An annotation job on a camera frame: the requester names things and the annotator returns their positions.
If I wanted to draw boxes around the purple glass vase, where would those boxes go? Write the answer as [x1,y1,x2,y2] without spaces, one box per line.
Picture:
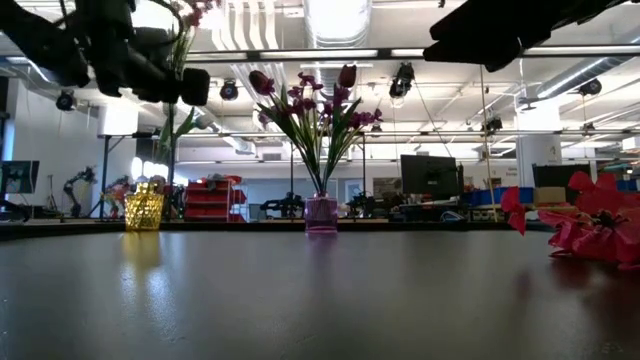
[303,194,339,235]

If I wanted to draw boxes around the brown cardboard box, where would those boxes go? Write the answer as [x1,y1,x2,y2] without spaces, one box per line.
[532,186,567,204]

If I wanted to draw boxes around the purple artificial flower bunch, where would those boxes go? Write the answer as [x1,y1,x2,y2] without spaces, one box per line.
[319,84,384,197]
[257,72,324,197]

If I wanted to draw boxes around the white round column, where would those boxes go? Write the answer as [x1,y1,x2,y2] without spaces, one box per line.
[514,107,564,189]

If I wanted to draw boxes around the small dark monitor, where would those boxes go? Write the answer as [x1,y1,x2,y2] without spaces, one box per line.
[0,159,41,196]

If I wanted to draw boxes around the black computer monitor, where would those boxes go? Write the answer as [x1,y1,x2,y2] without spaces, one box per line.
[399,154,460,197]

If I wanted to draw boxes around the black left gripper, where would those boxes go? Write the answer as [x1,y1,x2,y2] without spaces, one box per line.
[74,0,212,107]

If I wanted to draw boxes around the thin hanging cord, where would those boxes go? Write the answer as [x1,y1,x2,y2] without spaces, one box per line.
[478,64,499,221]

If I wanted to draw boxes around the black frame leg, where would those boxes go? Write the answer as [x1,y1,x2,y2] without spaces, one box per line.
[97,133,129,221]

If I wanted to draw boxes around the silver ventilation duct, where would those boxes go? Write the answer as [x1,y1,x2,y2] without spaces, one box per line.
[303,0,374,101]

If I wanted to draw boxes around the white artificial tulip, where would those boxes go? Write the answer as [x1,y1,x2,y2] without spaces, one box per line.
[154,105,216,189]

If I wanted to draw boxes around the blue storage bins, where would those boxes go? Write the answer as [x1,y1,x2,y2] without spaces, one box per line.
[462,187,534,207]

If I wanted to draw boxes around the black table mat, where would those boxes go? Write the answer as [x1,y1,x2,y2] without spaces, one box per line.
[0,229,640,360]

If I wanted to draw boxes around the red shelf cart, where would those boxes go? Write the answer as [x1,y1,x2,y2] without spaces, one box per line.
[183,174,247,224]

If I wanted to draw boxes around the black frame bar with lights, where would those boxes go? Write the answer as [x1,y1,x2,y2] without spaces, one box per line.
[184,46,640,64]

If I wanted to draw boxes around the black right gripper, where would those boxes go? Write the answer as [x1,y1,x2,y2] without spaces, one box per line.
[422,0,526,74]

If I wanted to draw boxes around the yellow glass vase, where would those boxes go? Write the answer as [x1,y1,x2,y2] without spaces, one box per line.
[123,182,165,232]

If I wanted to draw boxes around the dark pink artificial tulip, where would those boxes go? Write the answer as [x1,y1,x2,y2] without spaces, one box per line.
[248,69,324,197]
[322,64,357,197]

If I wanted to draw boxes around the dark screen panel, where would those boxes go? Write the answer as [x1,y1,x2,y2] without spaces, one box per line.
[531,163,591,190]

